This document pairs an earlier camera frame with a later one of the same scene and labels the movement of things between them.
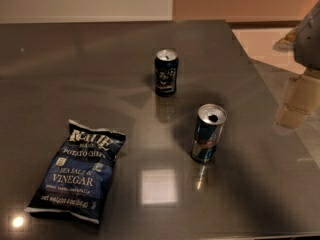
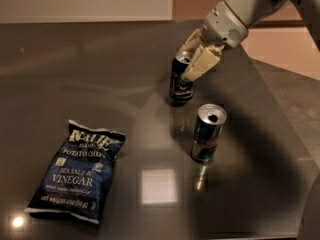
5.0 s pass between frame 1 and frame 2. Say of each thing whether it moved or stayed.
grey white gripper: moved
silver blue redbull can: stayed
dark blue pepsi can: moved
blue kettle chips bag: stayed
